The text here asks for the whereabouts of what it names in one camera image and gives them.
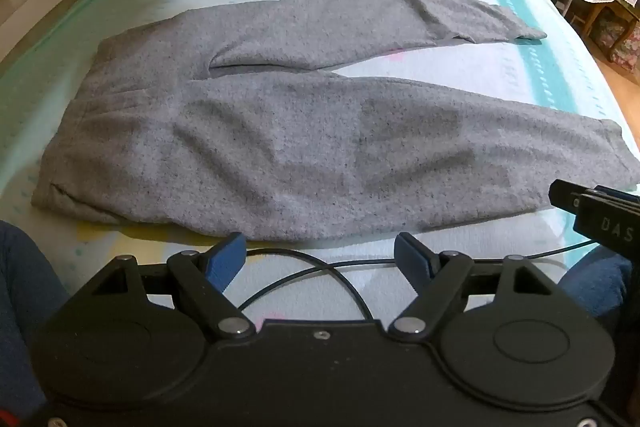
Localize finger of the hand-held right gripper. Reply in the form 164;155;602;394
548;179;601;212

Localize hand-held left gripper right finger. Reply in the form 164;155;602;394
389;233;566;339

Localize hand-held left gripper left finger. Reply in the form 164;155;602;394
70;233;254;339

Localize grey pants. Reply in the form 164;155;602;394
31;0;640;242

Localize person's right leg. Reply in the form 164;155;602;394
559;247;638;319

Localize person's leg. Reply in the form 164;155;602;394
0;221;72;427
559;247;638;319

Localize person's left leg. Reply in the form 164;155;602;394
0;221;72;427

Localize black cable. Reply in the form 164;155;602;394
235;237;603;322

